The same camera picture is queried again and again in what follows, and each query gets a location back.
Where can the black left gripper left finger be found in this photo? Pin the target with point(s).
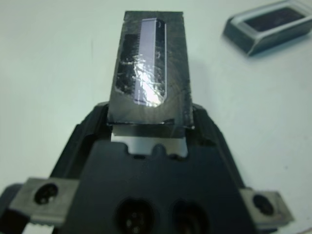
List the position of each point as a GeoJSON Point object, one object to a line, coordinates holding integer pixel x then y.
{"type": "Point", "coordinates": [85, 146]}

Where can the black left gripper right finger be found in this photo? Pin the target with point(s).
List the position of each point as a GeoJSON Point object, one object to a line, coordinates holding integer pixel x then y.
{"type": "Point", "coordinates": [214, 136]}

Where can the black box lid with print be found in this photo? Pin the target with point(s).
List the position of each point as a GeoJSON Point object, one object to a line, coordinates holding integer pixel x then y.
{"type": "Point", "coordinates": [175, 73]}

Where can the black box base white insert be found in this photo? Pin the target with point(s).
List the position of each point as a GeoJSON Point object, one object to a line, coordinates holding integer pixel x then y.
{"type": "Point", "coordinates": [236, 41]}

